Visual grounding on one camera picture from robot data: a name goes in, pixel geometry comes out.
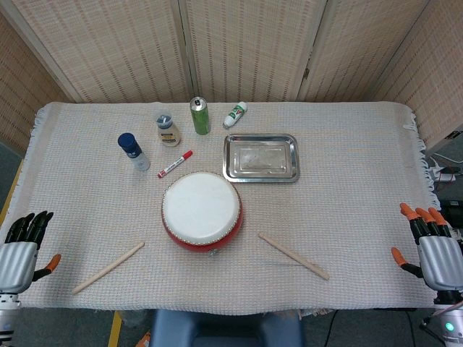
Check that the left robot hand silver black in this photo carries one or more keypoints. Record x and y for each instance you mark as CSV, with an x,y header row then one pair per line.
x,y
16,258

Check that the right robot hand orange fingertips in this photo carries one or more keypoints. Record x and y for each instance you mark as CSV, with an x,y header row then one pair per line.
x,y
441,260

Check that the wooden drumstick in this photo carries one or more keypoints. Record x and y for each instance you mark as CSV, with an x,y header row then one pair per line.
x,y
293,256
108,267

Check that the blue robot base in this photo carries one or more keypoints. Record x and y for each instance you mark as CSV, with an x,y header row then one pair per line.
x,y
224,330

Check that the red drum white skin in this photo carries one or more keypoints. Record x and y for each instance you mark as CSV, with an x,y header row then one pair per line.
x,y
200,207

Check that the rectangular steel tray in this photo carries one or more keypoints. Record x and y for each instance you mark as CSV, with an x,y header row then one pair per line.
x,y
261,159

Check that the black box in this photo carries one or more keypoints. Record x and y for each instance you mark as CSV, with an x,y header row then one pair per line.
x,y
452,213

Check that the white power strip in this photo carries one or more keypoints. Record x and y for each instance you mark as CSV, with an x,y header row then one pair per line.
x,y
445,177

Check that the beige woven tablecloth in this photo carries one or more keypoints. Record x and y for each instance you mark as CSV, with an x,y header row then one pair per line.
x,y
343,209

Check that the white bottle dark blue cap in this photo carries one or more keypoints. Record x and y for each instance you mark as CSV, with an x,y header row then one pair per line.
x,y
134,152

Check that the red white marker pen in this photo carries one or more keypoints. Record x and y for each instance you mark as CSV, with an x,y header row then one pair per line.
x,y
174,164

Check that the beige sauce bottle blue cap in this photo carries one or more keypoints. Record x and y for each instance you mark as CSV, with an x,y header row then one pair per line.
x,y
168,135

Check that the brass screen hinge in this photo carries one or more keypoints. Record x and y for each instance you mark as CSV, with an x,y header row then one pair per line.
x,y
307,73

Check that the woven folding screen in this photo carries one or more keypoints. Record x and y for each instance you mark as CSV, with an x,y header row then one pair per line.
x,y
108,47

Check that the tall green drink can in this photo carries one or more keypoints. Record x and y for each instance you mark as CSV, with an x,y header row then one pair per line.
x,y
200,119

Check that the small white green bottle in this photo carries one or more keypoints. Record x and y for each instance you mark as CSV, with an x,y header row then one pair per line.
x,y
234,115

